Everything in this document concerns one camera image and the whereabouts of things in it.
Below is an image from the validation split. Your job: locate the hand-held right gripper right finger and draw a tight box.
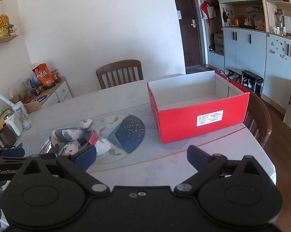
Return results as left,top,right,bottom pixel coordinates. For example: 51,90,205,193
174,145,275,196

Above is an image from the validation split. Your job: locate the rolled white paper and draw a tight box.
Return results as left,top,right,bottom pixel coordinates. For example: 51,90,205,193
0,94,15,107

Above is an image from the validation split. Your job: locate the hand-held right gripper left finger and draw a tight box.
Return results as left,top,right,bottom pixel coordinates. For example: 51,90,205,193
11,145,111,196

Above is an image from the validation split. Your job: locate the blueberry snack packet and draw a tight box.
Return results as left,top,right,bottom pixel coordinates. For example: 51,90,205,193
59,142,81,155

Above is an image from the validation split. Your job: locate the grey wooden wall cabinet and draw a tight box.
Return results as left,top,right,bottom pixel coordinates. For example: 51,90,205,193
199,0,291,102

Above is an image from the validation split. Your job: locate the white marble desktop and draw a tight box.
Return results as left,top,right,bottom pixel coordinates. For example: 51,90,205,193
0,74,277,189

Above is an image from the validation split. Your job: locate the red hanging bag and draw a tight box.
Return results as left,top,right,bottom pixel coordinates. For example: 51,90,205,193
201,1,216,20

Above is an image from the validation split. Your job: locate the printed cardboard box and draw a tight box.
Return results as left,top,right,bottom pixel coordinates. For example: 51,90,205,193
213,32,224,54

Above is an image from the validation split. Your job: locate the patterned door rug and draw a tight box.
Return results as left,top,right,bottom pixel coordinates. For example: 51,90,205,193
185,67,209,74

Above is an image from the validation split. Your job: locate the pink binder clip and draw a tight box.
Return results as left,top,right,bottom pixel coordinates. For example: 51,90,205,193
87,131,99,146

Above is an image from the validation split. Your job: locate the golden figurine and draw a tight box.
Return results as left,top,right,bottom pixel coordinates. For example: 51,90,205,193
0,14,10,38

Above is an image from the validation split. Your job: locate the brown wooden chair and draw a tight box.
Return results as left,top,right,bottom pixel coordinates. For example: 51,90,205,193
242,90,272,148
96,59,144,89

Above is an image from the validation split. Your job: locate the black shoe rack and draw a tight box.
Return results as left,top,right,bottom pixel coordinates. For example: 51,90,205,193
241,70,264,95

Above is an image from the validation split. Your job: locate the white tumbler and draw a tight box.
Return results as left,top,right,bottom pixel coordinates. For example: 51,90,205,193
4,111,23,136

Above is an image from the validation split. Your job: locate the white brown snack packet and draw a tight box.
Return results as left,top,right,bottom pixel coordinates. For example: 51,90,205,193
95,138,111,156

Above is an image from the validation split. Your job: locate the white printed cup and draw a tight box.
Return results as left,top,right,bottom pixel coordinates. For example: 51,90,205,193
13,101,30,119

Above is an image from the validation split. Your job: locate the white side cabinet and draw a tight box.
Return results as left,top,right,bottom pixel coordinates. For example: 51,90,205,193
23,76,73,113

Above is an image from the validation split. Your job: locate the crumpled white tissue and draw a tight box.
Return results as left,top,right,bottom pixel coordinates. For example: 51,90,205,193
79,118,93,129

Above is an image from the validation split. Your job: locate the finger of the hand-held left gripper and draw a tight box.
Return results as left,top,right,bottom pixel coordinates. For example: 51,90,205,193
0,147,25,159
0,158,27,167

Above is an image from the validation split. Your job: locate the silver foil packet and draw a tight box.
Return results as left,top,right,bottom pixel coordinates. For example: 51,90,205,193
38,136,53,154

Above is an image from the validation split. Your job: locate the wooden wall shelf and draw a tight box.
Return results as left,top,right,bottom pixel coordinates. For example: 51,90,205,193
0,35,18,46

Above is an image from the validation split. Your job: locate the small clear glass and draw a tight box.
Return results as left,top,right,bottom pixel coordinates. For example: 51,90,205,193
21,117,32,130

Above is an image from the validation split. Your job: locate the dark brown door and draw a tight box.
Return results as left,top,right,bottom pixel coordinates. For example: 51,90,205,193
171,0,202,68

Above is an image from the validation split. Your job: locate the blue white orange snack bag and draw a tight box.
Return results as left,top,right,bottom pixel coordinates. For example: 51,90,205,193
51,127,83,142

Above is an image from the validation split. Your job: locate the red cardboard box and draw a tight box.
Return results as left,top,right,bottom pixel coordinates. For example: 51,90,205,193
147,70,250,144

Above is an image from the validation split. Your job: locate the brown mug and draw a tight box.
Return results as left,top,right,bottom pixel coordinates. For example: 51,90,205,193
0,126,16,149

